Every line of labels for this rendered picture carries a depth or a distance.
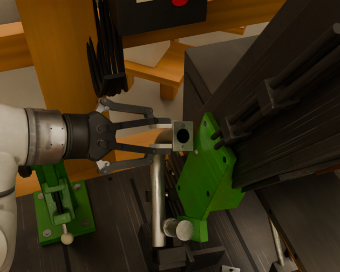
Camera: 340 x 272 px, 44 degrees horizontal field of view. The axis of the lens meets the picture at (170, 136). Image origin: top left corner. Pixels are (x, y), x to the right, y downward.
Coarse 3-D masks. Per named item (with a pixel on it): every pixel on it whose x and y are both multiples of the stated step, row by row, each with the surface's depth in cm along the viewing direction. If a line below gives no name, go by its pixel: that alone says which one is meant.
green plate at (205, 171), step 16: (208, 112) 75; (208, 128) 74; (208, 144) 74; (192, 160) 80; (208, 160) 74; (224, 160) 69; (192, 176) 80; (208, 176) 74; (224, 176) 70; (192, 192) 81; (208, 192) 74; (224, 192) 76; (240, 192) 78; (192, 208) 81; (208, 208) 76; (224, 208) 80
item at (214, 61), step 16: (192, 48) 93; (208, 48) 93; (224, 48) 93; (240, 48) 93; (192, 64) 90; (208, 64) 89; (224, 64) 89; (192, 80) 93; (208, 80) 86; (192, 96) 94; (208, 96) 85; (192, 112) 97
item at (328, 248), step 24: (264, 192) 80; (288, 192) 80; (312, 192) 80; (336, 192) 80; (288, 216) 76; (312, 216) 76; (336, 216) 76; (288, 240) 74; (312, 240) 73; (336, 240) 73; (312, 264) 70; (336, 264) 70
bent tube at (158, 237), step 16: (176, 128) 76; (192, 128) 77; (176, 144) 76; (192, 144) 77; (160, 160) 88; (160, 176) 89; (160, 192) 89; (160, 208) 88; (160, 224) 88; (160, 240) 88
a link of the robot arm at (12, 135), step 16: (0, 112) 60; (16, 112) 62; (0, 128) 59; (16, 128) 61; (0, 144) 59; (16, 144) 61; (0, 160) 60; (16, 160) 62; (0, 176) 60; (0, 192) 61
